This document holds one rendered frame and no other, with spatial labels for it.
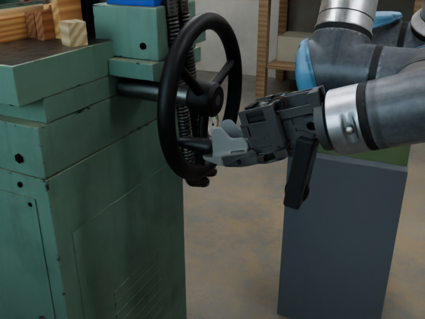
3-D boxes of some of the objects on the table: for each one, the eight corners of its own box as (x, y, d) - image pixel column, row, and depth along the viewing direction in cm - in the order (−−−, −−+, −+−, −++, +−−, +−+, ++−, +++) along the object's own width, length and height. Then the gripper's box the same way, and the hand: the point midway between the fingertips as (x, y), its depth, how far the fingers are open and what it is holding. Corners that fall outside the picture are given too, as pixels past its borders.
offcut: (88, 45, 81) (85, 21, 80) (70, 47, 79) (67, 23, 78) (79, 42, 84) (76, 19, 82) (61, 44, 82) (59, 20, 80)
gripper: (330, 80, 67) (204, 110, 78) (313, 97, 60) (176, 128, 71) (345, 136, 69) (220, 158, 80) (330, 159, 62) (195, 180, 73)
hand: (212, 159), depth 76 cm, fingers closed
